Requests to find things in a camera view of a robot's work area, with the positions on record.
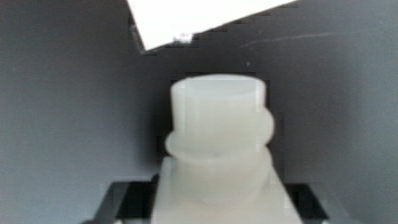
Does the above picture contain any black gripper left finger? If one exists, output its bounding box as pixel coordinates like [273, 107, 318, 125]
[87, 176, 158, 224]

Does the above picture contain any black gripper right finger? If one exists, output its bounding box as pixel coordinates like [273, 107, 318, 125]
[284, 183, 346, 224]

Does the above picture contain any white table leg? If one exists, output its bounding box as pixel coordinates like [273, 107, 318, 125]
[149, 74, 302, 224]

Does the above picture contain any white marker sheet with tags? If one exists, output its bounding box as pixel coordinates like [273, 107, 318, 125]
[126, 0, 296, 51]

